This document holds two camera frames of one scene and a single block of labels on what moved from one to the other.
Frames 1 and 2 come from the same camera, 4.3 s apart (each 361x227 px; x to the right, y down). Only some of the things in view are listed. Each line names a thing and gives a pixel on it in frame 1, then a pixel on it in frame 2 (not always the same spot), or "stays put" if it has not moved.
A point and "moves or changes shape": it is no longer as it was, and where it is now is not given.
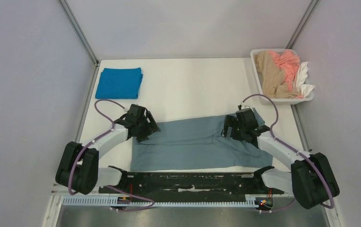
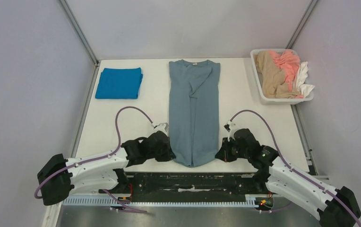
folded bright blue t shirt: [119, 83] stays put
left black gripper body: [143, 130] → [162, 155]
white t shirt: [304, 89] stays put
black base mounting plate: [194, 184] stays put
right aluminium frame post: [303, 21] stays put
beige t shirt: [272, 76] stays put
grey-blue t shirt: [200, 146] moves or changes shape
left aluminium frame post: [79, 31] stays put
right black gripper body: [232, 127] → [225, 150]
